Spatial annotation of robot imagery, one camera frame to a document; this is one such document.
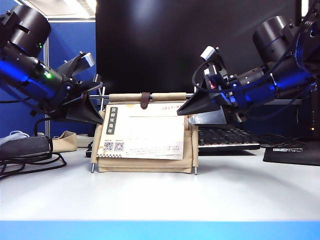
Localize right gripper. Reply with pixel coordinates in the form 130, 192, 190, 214
176, 61, 278, 126

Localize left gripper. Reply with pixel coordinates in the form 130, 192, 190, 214
29, 72, 105, 125

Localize white calendar page card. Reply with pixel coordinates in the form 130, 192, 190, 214
96, 103, 187, 161

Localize beige fabric desk calendar stand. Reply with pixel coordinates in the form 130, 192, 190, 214
89, 86, 200, 175

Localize black keyboard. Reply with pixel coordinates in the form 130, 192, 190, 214
86, 127, 261, 158

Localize beige fabric pouch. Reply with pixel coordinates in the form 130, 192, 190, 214
52, 130, 78, 153

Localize large black monitor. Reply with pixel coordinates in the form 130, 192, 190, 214
95, 0, 303, 106

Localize black mouse pad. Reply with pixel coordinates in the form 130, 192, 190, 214
262, 146, 320, 167

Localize black HSD monitor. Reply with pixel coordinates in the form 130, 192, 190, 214
303, 82, 320, 141

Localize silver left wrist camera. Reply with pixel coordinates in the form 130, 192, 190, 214
79, 51, 96, 68

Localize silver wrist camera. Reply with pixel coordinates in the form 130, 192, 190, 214
200, 46, 221, 62
79, 51, 96, 68

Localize silver partition post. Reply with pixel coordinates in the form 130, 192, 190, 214
43, 37, 52, 138

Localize brown leather calendar strap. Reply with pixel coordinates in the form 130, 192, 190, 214
140, 91, 152, 110

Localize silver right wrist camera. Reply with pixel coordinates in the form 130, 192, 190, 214
200, 46, 221, 62

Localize thin black cables bundle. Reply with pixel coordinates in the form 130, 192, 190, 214
259, 133, 311, 149

